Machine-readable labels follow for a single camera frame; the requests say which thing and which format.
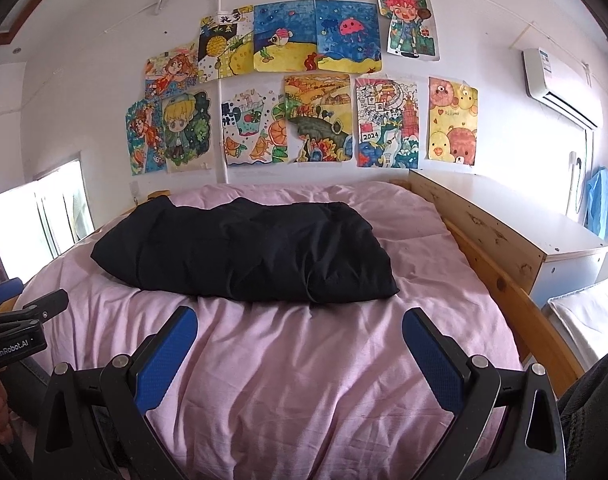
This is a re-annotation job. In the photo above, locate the person's dark clothing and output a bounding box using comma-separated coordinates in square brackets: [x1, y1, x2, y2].
[555, 342, 608, 480]

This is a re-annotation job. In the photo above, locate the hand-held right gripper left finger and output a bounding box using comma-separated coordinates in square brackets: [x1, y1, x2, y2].
[32, 305, 199, 480]

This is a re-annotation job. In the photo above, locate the white wooden cabinet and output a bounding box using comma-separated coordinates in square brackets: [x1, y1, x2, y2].
[408, 169, 608, 311]

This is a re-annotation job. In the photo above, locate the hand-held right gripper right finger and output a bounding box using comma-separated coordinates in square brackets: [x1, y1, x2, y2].
[401, 307, 567, 480]

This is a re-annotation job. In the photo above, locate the white pillow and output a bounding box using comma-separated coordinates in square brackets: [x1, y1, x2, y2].
[546, 272, 608, 367]

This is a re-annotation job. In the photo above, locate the pink blanket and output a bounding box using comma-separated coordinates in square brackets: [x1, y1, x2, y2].
[14, 181, 527, 480]

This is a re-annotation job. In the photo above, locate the wooden bed frame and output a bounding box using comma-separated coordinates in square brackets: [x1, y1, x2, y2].
[389, 176, 585, 397]

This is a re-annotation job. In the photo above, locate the black puffer jacket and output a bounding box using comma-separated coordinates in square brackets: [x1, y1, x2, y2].
[90, 196, 401, 305]

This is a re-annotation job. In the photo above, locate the blue hanging cloth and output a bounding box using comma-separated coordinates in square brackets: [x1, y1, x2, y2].
[583, 165, 608, 241]

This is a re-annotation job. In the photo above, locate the white air conditioner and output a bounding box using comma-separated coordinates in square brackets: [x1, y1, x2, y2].
[521, 47, 605, 131]

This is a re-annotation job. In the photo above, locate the bright window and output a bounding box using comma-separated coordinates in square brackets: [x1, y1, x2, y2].
[0, 159, 95, 281]

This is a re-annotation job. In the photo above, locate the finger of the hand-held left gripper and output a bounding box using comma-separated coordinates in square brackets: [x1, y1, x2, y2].
[0, 277, 24, 308]
[0, 288, 69, 331]

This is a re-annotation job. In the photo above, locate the group of colourful wall drawings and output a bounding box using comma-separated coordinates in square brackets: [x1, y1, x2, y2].
[125, 0, 480, 177]

